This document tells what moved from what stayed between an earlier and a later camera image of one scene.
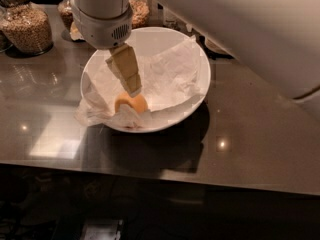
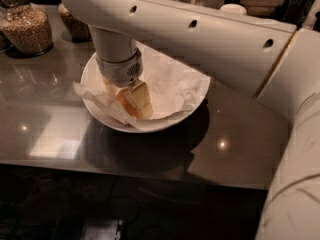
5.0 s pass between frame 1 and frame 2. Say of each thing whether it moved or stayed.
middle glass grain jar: stayed
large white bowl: stayed
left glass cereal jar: stayed
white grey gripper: moved
